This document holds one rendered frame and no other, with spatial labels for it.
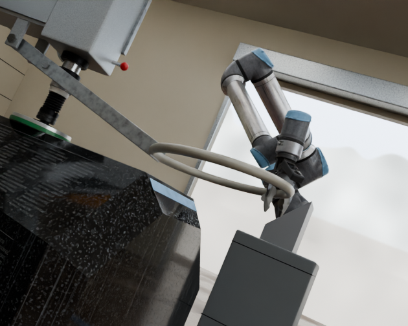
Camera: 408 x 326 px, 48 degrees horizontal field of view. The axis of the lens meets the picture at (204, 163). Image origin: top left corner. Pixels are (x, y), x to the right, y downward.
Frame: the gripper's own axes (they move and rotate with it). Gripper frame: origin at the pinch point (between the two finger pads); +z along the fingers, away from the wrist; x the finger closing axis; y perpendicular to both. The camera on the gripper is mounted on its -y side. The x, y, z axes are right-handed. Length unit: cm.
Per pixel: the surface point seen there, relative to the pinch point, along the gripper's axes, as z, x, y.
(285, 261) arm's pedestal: 14, -38, 45
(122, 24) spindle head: -49, 67, 26
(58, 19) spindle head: -39, 87, 24
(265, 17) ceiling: -323, -149, 448
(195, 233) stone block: 15.5, 23.3, 4.5
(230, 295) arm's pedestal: 37, -23, 58
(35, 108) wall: -109, 111, 679
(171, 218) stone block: 13.7, 37.2, -9.8
